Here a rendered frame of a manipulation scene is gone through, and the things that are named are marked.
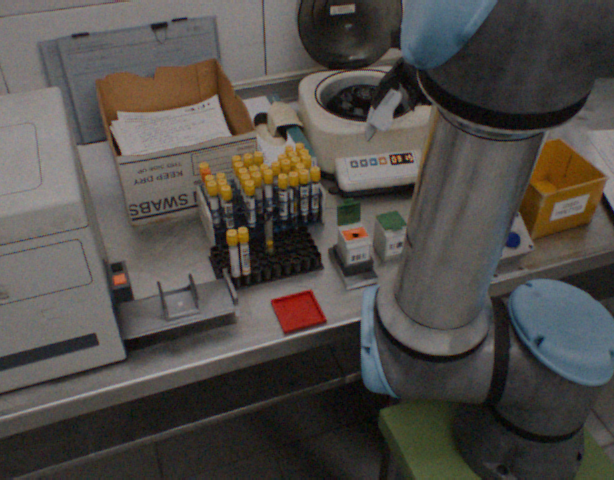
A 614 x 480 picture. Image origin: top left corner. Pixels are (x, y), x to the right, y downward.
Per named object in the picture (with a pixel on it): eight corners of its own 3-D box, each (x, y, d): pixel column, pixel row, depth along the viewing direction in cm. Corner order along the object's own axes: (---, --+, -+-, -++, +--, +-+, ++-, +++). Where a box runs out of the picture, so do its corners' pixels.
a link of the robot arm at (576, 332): (603, 443, 72) (650, 363, 63) (475, 430, 72) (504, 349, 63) (578, 355, 81) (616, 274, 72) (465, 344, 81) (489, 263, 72)
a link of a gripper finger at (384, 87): (366, 105, 98) (406, 57, 95) (363, 100, 100) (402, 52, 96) (389, 119, 101) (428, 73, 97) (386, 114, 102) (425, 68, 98)
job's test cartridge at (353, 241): (346, 274, 107) (347, 245, 103) (336, 255, 110) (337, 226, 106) (369, 269, 108) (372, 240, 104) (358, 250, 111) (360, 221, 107)
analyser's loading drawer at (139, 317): (99, 353, 94) (91, 328, 91) (93, 319, 99) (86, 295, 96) (239, 315, 100) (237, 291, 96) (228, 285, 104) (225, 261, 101)
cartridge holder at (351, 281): (346, 290, 106) (347, 274, 104) (327, 254, 113) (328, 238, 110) (377, 283, 107) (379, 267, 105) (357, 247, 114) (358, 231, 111)
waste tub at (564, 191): (529, 242, 115) (543, 196, 108) (485, 197, 124) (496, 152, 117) (593, 223, 118) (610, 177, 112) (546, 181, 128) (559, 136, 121)
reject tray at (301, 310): (284, 334, 99) (284, 331, 99) (270, 302, 104) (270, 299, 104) (326, 322, 101) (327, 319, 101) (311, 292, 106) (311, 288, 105)
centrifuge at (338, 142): (321, 202, 123) (323, 147, 115) (293, 118, 144) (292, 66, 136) (446, 187, 126) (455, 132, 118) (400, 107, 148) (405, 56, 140)
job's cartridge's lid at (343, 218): (337, 202, 103) (336, 200, 104) (338, 227, 106) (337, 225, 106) (361, 197, 104) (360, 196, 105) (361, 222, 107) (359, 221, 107)
